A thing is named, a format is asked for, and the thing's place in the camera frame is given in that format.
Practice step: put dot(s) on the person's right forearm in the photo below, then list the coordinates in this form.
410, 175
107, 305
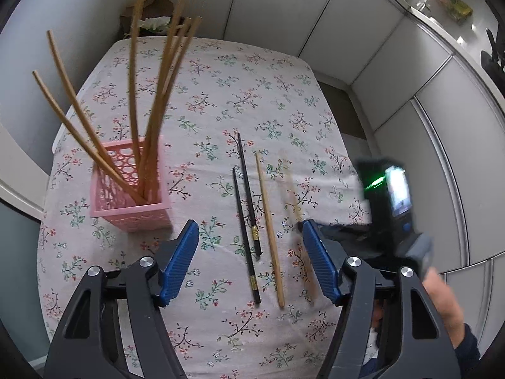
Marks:
467, 343

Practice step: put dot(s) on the single plain tan chopstick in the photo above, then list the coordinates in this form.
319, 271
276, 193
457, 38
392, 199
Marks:
270, 229
294, 197

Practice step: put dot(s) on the white kitchen cabinets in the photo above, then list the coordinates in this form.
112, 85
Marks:
394, 87

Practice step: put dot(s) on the glass jar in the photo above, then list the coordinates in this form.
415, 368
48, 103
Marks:
453, 4

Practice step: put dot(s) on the frosted glass sliding door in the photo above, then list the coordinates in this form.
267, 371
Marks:
19, 189

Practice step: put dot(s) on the person's right hand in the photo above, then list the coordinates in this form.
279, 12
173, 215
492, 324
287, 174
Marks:
444, 304

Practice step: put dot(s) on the bunch of wooden chopsticks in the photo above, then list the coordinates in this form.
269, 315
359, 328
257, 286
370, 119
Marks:
158, 98

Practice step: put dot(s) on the floral tablecloth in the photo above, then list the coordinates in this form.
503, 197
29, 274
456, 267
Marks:
221, 98

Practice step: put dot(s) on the black chopstick with gold band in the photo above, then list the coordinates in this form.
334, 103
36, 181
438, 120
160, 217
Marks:
244, 237
246, 189

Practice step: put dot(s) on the black wok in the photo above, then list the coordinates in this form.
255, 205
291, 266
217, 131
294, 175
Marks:
493, 57

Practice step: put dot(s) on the pink perforated plastic basket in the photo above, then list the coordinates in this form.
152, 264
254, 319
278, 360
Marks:
130, 215

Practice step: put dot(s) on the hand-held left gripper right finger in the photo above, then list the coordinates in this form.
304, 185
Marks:
321, 264

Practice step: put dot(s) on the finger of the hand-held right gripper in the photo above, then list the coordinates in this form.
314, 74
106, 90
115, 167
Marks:
347, 235

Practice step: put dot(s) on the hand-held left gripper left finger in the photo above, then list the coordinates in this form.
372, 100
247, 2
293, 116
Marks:
179, 264

